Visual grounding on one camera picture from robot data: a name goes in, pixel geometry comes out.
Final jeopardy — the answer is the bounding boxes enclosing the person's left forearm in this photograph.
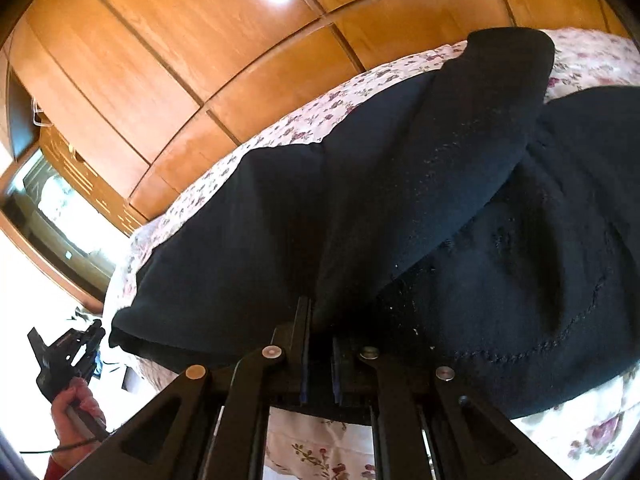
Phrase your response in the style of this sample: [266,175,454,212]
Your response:
[42,454,73,480]

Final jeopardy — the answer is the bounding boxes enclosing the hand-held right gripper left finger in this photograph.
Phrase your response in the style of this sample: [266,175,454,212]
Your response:
[65,296,314,480]

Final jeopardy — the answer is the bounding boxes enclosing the black pants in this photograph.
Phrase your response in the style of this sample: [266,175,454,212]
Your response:
[108,27,640,421]

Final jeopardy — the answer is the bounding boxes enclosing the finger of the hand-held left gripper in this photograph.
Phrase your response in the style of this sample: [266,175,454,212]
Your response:
[84,319,106,357]

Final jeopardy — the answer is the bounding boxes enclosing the black cable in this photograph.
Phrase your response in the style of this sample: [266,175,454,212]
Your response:
[20,437,103,456]

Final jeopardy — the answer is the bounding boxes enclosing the floral bedspread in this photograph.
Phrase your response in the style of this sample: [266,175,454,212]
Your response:
[102,27,640,480]

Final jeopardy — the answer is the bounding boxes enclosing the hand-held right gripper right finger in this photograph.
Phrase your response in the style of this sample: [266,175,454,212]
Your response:
[330,336,576,480]

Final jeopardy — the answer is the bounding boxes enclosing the wood framed television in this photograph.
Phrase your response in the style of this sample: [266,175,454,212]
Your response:
[0,147,118,303]

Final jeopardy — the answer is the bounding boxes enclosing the wooden headboard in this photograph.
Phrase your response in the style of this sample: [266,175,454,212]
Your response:
[0,0,631,241]

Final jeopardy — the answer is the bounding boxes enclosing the person's left hand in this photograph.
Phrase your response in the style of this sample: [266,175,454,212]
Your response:
[50,378,109,457]

